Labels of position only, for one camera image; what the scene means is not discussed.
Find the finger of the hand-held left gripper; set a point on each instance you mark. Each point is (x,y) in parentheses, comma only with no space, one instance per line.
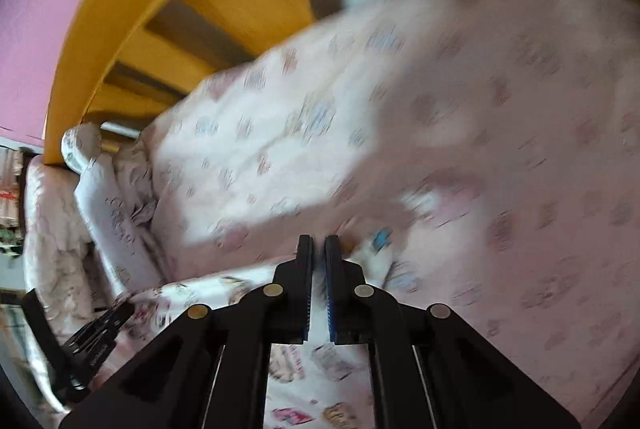
(107,321)

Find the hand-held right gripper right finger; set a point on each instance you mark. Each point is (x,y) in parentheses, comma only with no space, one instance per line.
(331,294)

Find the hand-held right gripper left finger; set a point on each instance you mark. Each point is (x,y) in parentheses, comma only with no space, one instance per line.
(305,289)

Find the pink printed quilt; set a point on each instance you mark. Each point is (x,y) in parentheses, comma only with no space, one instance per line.
(50,234)

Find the pile of cardboard boxes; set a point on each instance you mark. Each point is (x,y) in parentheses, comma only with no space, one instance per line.
(10,199)

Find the pink printed bed sheet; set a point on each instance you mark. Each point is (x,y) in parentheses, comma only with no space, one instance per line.
(400,109)

